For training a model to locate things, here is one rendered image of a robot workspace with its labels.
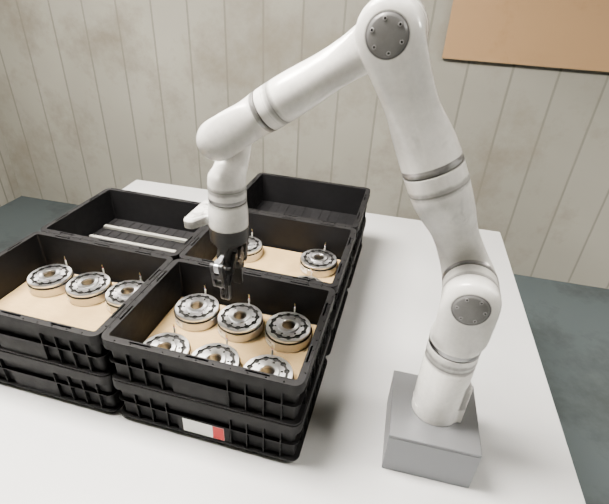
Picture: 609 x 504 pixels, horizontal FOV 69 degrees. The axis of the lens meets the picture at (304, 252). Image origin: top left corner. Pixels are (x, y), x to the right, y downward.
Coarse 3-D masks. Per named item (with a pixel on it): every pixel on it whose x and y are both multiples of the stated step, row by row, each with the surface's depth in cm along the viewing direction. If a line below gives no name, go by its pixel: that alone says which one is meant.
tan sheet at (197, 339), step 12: (168, 312) 105; (168, 324) 101; (216, 324) 102; (264, 324) 103; (312, 324) 104; (192, 336) 98; (204, 336) 98; (216, 336) 99; (264, 336) 99; (312, 336) 100; (192, 348) 95; (240, 348) 96; (252, 348) 96; (264, 348) 96; (240, 360) 93; (288, 360) 93; (300, 360) 94
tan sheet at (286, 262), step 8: (264, 248) 132; (272, 248) 132; (216, 256) 127; (264, 256) 128; (272, 256) 128; (280, 256) 128; (288, 256) 129; (296, 256) 129; (248, 264) 124; (256, 264) 124; (264, 264) 124; (272, 264) 125; (280, 264) 125; (288, 264) 125; (296, 264) 125; (280, 272) 121; (288, 272) 122; (296, 272) 122; (328, 280) 119
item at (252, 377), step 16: (320, 288) 99; (320, 320) 90; (112, 336) 83; (320, 336) 86; (128, 352) 82; (144, 352) 81; (160, 352) 80; (176, 352) 80; (192, 368) 80; (208, 368) 78; (224, 368) 77; (240, 368) 78; (304, 368) 78; (256, 384) 77; (272, 384) 76; (288, 384) 75; (304, 384) 76
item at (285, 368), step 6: (252, 360) 89; (258, 360) 89; (264, 360) 89; (270, 360) 89; (276, 360) 89; (282, 360) 89; (246, 366) 87; (252, 366) 88; (282, 366) 88; (288, 366) 88; (282, 372) 87; (288, 372) 87
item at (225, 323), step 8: (232, 304) 103; (240, 304) 104; (248, 304) 104; (224, 312) 101; (256, 312) 102; (224, 320) 99; (256, 320) 99; (224, 328) 96; (232, 328) 96; (240, 328) 97; (248, 328) 97
